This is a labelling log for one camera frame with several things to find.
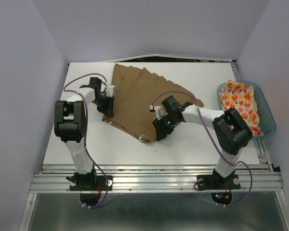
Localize aluminium rail frame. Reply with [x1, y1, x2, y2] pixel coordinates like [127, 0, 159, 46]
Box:
[19, 139, 289, 231]

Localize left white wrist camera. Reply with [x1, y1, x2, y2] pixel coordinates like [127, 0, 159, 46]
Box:
[104, 85, 118, 97]

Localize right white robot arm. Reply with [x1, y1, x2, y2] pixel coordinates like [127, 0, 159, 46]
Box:
[150, 96, 253, 188]

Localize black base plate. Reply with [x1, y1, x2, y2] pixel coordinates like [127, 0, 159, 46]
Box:
[66, 173, 113, 209]
[194, 174, 241, 205]

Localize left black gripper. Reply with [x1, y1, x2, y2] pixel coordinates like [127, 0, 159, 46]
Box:
[92, 94, 114, 117]

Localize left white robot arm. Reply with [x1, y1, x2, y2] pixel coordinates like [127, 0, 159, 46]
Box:
[54, 77, 118, 190]

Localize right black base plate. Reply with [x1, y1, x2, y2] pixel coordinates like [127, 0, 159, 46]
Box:
[194, 174, 241, 205]

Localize blue plastic basket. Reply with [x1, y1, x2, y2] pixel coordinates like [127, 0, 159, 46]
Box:
[217, 81, 276, 140]

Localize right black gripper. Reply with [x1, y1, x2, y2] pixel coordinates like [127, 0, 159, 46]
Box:
[152, 112, 178, 141]

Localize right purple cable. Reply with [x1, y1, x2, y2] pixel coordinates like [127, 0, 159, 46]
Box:
[150, 90, 254, 207]

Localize orange floral skirt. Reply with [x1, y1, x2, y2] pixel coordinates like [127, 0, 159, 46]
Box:
[218, 80, 263, 136]

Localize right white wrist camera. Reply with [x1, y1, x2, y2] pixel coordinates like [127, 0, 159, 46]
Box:
[149, 105, 165, 120]

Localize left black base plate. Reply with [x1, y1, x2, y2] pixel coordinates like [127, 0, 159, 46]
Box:
[66, 173, 113, 209]

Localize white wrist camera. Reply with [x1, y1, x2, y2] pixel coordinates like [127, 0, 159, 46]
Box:
[149, 105, 165, 120]
[104, 85, 118, 97]

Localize brown pleated skirt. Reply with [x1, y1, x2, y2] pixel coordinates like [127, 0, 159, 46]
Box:
[102, 64, 204, 142]

